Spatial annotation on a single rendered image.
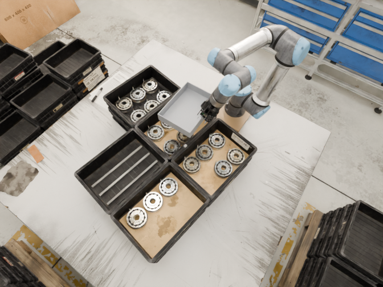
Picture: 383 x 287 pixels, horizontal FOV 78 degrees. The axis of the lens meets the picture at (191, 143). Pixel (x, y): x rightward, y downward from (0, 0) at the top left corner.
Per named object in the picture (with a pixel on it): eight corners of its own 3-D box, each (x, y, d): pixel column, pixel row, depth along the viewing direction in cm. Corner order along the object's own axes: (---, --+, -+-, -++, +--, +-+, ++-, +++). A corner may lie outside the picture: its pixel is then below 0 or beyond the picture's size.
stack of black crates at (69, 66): (93, 72, 256) (77, 36, 216) (114, 85, 249) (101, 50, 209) (64, 96, 240) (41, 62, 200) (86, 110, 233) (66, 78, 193)
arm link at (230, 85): (247, 84, 91) (232, 94, 88) (233, 98, 101) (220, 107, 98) (233, 68, 92) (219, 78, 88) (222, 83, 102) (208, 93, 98)
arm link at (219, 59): (274, 13, 120) (208, 45, 98) (292, 24, 116) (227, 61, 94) (265, 34, 129) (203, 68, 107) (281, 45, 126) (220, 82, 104)
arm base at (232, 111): (229, 97, 173) (232, 87, 164) (248, 105, 170) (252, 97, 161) (220, 111, 167) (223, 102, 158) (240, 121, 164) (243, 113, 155)
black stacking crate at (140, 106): (152, 76, 169) (150, 64, 159) (182, 100, 160) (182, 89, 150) (107, 108, 154) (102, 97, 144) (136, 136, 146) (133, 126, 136)
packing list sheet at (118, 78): (117, 69, 185) (117, 69, 184) (140, 83, 180) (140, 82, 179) (86, 97, 172) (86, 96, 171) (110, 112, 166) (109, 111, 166)
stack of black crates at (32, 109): (64, 96, 240) (48, 72, 210) (86, 110, 233) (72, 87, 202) (32, 123, 224) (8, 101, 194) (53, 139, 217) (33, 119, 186)
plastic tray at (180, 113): (187, 87, 136) (187, 81, 131) (217, 103, 131) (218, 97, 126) (158, 119, 125) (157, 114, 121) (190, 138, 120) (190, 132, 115)
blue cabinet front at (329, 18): (260, 27, 274) (277, -26, 224) (318, 54, 257) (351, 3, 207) (259, 29, 273) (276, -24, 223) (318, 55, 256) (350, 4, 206)
